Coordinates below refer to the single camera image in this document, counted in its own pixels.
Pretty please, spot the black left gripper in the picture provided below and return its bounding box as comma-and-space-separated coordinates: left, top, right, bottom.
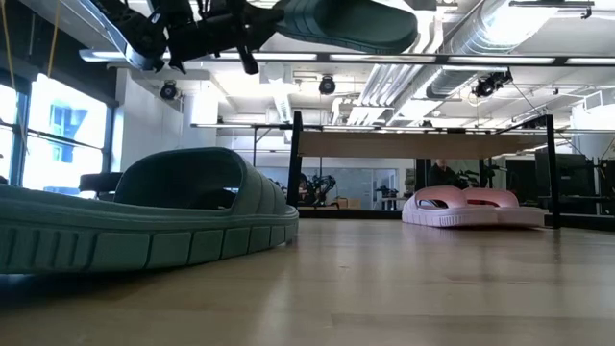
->
204, 0, 290, 77

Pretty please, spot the green rubber slide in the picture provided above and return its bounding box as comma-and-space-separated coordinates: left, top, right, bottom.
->
272, 0, 420, 56
0, 146, 301, 276

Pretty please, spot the wooden shelf black metal frame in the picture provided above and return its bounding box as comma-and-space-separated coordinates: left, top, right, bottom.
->
285, 111, 563, 231

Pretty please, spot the black rubber slide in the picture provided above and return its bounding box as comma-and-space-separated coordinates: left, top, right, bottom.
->
78, 171, 124, 201

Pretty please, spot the long linear ceiling light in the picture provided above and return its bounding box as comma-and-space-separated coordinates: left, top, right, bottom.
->
79, 47, 615, 67

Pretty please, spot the person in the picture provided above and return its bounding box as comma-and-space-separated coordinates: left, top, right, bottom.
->
426, 158, 460, 189

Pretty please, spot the large window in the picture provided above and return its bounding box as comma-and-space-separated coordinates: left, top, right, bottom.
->
0, 71, 111, 199

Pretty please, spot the black cabinet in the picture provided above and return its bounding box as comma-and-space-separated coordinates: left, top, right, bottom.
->
504, 152, 600, 216

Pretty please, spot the black aluminium table frame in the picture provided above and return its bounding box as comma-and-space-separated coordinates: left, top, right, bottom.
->
295, 206, 615, 232

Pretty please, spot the silver ventilation duct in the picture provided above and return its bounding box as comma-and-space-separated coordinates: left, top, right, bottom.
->
425, 0, 568, 100

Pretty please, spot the black ceiling-mounted camera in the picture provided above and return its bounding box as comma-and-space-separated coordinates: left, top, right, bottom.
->
470, 69, 514, 100

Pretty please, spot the yellow cord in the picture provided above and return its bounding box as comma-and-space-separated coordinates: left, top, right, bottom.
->
0, 0, 16, 92
46, 0, 62, 79

